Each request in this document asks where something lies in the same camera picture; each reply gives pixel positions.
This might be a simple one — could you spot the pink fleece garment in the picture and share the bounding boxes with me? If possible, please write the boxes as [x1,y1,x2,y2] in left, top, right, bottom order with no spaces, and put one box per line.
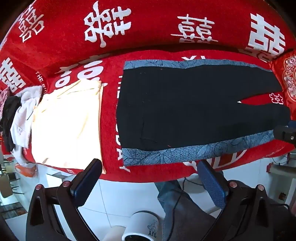
[20,85,45,103]

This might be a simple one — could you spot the person's blue jeans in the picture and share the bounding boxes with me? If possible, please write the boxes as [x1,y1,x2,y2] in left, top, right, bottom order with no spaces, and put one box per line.
[154,179,223,241]

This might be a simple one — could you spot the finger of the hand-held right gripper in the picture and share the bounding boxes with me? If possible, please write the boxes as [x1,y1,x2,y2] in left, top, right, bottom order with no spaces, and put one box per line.
[273,120,296,145]

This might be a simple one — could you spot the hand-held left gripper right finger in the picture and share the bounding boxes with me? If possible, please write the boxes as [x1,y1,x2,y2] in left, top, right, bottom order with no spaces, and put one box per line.
[197,160,274,241]

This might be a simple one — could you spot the pink patterned cloth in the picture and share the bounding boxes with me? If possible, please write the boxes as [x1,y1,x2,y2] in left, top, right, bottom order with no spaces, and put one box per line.
[0,89,10,113]

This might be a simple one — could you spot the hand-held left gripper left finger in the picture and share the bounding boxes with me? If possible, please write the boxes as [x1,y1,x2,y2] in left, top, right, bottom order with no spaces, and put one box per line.
[25,159,103,241]

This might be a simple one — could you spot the orange plastic bag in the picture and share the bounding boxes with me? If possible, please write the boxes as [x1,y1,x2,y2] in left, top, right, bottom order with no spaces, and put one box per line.
[14,162,39,178]

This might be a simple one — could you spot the black pants with blue trim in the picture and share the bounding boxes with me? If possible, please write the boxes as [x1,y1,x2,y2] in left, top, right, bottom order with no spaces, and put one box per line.
[117,59,292,166]

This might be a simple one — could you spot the red embroidered cushion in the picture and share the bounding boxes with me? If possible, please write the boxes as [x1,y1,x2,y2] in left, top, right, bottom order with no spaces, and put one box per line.
[270,49,296,107]

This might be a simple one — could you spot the red printed blanket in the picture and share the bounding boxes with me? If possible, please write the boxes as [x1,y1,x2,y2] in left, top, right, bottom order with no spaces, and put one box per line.
[0,0,296,186]

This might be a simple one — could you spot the cream folded garment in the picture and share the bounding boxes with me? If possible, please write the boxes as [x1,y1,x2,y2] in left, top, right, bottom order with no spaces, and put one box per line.
[30,80,107,175]

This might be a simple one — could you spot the wooden chair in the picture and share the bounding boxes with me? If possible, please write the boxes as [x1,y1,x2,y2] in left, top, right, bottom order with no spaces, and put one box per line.
[0,148,17,200]

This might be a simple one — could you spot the black cloth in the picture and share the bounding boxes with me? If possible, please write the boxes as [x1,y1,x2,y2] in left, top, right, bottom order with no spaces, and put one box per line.
[0,96,22,153]

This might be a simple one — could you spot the white garment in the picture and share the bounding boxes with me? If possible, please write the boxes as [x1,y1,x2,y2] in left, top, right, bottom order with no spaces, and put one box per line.
[10,96,43,165]

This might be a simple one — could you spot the black cable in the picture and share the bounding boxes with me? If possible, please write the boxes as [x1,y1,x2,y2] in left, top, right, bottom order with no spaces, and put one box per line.
[165,178,204,219]

